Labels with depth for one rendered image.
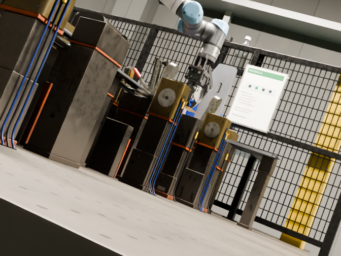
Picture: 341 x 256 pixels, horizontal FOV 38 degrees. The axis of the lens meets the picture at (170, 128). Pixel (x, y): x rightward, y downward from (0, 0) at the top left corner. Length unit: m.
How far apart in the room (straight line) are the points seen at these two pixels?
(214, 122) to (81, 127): 0.75
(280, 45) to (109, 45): 3.54
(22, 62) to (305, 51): 3.81
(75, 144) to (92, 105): 0.10
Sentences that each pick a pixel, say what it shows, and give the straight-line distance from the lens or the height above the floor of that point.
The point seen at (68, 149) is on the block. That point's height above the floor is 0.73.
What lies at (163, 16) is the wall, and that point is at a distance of 4.96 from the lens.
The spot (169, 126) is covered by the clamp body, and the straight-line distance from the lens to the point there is 1.52.
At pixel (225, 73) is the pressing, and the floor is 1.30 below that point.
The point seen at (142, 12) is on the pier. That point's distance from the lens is 4.75.
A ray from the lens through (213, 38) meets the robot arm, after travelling 1.98.
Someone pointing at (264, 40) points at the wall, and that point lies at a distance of 4.66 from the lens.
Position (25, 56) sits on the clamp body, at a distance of 0.96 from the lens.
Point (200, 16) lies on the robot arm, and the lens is 1.86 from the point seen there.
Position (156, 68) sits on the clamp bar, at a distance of 2.07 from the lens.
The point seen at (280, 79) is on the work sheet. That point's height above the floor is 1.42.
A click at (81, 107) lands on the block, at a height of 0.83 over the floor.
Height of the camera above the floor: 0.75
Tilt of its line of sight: 6 degrees up
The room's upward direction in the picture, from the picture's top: 22 degrees clockwise
